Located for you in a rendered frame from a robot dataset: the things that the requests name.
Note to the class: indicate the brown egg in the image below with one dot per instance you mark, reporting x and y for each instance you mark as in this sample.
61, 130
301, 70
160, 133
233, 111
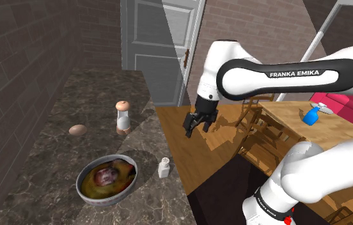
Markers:
77, 130

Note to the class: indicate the grey panelled door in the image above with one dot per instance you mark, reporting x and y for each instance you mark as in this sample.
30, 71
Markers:
154, 53

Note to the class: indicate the red sofa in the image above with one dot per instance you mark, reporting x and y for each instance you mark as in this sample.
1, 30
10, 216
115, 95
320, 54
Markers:
351, 109

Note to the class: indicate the blue spray bottle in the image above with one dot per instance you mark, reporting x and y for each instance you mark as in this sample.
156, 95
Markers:
312, 117

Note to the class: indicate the grey bowl with food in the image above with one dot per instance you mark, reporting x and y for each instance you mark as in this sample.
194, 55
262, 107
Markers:
107, 180

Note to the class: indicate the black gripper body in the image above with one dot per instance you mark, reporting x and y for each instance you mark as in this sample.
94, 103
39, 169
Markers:
206, 107

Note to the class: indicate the wooden dining table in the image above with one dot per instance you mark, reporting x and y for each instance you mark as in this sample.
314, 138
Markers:
335, 131

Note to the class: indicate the dark robot stand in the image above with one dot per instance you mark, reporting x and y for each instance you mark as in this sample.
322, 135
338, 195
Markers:
223, 193

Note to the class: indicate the wooden chair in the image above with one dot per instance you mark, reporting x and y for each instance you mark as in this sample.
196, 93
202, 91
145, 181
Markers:
251, 109
263, 146

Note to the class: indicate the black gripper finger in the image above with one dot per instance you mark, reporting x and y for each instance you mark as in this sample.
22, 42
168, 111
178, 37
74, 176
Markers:
189, 126
208, 125

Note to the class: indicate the white floor lamp pole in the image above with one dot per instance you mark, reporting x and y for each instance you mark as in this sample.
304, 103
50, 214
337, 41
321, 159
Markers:
316, 39

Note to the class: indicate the white salt shaker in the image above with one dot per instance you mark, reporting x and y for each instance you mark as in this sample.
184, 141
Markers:
164, 168

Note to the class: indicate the clear pepper grinder wooden ends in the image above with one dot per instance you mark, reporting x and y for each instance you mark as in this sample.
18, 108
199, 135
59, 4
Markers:
123, 118

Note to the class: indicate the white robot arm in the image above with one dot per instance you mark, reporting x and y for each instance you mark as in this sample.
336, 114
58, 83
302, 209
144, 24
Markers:
313, 174

